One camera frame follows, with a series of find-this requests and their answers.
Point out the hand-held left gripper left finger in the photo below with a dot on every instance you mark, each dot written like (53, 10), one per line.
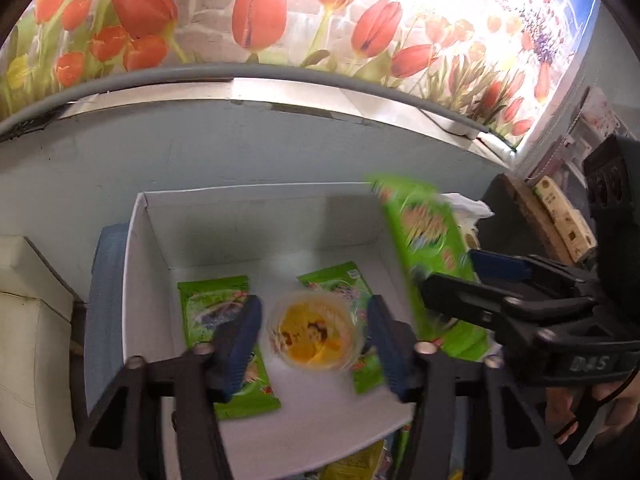
(240, 345)

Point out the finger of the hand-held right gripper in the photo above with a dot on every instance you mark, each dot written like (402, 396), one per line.
(450, 297)
(500, 265)

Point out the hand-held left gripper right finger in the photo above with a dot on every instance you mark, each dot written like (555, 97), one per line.
(385, 350)

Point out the green snack packet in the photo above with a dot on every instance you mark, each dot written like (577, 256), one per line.
(425, 225)
(207, 300)
(340, 280)

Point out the yellow jelly cup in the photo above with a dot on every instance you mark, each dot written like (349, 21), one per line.
(310, 330)

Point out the white cardboard box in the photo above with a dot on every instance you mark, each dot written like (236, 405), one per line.
(310, 235)

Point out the person's right hand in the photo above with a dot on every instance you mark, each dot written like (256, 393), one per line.
(560, 410)

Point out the brown stone counter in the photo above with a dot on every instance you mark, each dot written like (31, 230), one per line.
(530, 215)

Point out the beige printed carton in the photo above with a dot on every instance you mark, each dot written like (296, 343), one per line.
(575, 235)
(547, 192)

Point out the yellow snack packet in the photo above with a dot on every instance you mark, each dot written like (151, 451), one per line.
(355, 465)

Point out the clear plastic storage unit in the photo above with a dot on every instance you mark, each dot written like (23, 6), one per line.
(570, 150)

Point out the floral printed box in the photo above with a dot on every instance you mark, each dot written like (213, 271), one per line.
(600, 110)

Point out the cream leather sofa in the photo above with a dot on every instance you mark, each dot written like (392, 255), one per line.
(30, 360)

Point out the white window sill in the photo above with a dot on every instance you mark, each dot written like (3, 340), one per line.
(350, 97)

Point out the grey blind bottom rod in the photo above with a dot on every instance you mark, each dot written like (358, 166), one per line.
(300, 72)

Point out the tulip print roller blind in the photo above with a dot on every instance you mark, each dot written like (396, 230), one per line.
(260, 10)

